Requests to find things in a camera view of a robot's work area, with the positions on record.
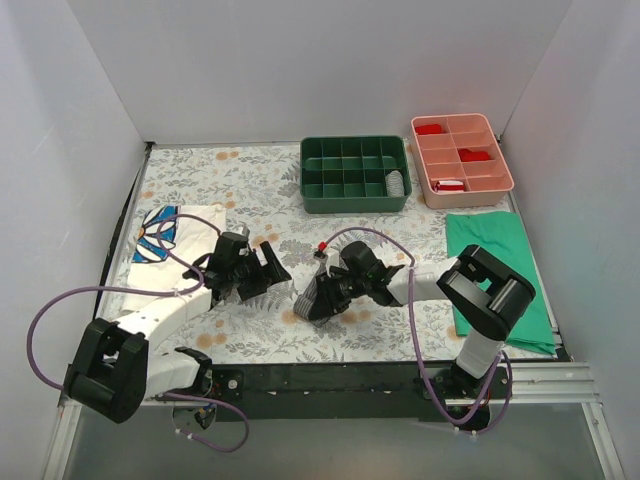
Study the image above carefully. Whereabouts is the grey striped underwear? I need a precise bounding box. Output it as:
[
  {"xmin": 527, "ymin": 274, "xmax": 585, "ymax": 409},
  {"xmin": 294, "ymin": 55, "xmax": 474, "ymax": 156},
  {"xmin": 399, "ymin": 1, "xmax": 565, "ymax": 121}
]
[
  {"xmin": 293, "ymin": 272, "xmax": 332, "ymax": 323},
  {"xmin": 385, "ymin": 170, "xmax": 405, "ymax": 198}
]

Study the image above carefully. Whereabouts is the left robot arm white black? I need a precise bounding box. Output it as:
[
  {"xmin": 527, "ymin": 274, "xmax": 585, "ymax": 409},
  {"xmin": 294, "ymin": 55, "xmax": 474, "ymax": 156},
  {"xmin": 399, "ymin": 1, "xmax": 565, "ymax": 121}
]
[{"xmin": 63, "ymin": 232, "xmax": 291, "ymax": 423}]

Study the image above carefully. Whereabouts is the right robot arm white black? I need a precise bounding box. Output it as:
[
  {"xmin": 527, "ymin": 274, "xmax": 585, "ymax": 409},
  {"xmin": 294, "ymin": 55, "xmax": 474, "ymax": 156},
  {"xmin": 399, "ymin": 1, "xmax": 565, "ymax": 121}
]
[{"xmin": 294, "ymin": 241, "xmax": 536, "ymax": 398}]

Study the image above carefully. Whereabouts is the rolled grey striped underwear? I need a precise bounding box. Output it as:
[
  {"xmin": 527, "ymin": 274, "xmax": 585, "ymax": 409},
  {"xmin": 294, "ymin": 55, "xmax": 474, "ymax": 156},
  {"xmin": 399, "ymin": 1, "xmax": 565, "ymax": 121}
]
[{"xmin": 385, "ymin": 170, "xmax": 405, "ymax": 198}]

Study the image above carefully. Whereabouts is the white cloth with blue flower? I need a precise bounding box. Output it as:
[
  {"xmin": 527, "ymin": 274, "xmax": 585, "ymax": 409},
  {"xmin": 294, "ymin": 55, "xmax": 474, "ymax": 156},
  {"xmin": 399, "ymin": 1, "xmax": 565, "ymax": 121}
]
[{"xmin": 126, "ymin": 204, "xmax": 226, "ymax": 293}]

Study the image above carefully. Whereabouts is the floral patterned table mat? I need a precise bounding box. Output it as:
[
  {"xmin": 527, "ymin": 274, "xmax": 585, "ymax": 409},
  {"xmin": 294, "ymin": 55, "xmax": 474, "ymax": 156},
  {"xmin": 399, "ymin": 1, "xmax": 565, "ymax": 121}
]
[{"xmin": 111, "ymin": 144, "xmax": 463, "ymax": 364}]

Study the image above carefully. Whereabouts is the dark green divided organizer tray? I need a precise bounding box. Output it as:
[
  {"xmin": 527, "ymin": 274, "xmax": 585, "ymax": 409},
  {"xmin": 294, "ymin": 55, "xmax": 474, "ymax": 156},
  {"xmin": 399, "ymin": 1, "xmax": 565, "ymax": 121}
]
[{"xmin": 300, "ymin": 136, "xmax": 412, "ymax": 214}]

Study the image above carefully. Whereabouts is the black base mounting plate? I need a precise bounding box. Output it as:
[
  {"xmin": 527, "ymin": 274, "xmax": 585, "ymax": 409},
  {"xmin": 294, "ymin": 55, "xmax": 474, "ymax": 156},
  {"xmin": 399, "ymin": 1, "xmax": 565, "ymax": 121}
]
[{"xmin": 157, "ymin": 362, "xmax": 516, "ymax": 424}]

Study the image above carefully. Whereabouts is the red white rolled cloth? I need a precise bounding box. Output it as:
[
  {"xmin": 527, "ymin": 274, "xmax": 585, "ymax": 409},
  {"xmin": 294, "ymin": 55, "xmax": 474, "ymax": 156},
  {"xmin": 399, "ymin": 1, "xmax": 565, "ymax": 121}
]
[{"xmin": 433, "ymin": 179, "xmax": 466, "ymax": 193}]

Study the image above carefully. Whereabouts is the pink divided organizer tray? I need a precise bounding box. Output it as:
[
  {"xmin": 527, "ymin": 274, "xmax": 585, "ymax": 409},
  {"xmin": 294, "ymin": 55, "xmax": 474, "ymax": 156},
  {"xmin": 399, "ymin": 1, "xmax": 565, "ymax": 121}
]
[{"xmin": 410, "ymin": 113, "xmax": 515, "ymax": 209}]

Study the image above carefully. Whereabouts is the green folded cloth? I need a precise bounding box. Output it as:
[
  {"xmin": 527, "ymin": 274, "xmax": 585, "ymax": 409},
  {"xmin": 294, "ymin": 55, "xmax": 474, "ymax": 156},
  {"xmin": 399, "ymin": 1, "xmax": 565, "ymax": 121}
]
[{"xmin": 446, "ymin": 211, "xmax": 555, "ymax": 355}]

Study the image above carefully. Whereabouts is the red rolled cloth middle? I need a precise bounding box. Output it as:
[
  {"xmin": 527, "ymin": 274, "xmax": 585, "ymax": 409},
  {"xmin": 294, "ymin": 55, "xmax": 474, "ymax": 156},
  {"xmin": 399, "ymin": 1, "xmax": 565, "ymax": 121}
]
[{"xmin": 457, "ymin": 148, "xmax": 493, "ymax": 163}]

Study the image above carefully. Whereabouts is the red rolled cloth top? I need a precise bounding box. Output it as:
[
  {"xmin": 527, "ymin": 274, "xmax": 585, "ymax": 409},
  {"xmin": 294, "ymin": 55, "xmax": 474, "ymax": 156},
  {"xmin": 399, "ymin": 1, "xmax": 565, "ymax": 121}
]
[{"xmin": 415, "ymin": 124, "xmax": 444, "ymax": 135}]

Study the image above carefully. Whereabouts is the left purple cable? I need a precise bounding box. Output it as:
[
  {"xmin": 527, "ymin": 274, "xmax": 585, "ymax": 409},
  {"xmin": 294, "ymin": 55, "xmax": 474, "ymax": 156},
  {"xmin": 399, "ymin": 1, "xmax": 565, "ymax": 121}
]
[{"xmin": 25, "ymin": 213, "xmax": 250, "ymax": 454}]

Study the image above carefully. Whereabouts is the purple cable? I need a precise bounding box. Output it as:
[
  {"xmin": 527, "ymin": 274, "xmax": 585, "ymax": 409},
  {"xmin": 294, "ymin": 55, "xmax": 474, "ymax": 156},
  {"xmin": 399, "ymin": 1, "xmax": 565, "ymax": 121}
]
[
  {"xmin": 25, "ymin": 213, "xmax": 250, "ymax": 454},
  {"xmin": 314, "ymin": 227, "xmax": 514, "ymax": 435}
]

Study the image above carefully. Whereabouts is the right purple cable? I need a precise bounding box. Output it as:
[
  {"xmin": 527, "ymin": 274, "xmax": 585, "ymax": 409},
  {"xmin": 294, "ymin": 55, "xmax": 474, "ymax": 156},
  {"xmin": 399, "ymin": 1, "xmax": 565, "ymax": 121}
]
[{"xmin": 314, "ymin": 227, "xmax": 514, "ymax": 435}]

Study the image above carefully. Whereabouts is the aluminium frame rail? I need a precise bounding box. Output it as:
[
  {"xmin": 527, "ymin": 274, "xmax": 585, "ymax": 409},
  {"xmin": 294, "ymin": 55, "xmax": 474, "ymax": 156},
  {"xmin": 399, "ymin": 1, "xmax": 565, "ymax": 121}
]
[{"xmin": 44, "ymin": 361, "xmax": 624, "ymax": 479}]

